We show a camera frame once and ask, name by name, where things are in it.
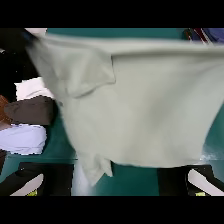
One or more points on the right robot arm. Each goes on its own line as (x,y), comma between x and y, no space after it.
(204,172)

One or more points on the pale green shirt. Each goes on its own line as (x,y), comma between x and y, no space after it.
(143,110)

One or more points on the white garment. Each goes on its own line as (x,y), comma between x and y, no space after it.
(31,89)

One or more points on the brown garment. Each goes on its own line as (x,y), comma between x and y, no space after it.
(31,111)

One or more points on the orange-brown garment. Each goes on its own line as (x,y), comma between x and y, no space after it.
(2,111)

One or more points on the lavender garment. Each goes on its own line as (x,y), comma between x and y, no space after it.
(21,139)

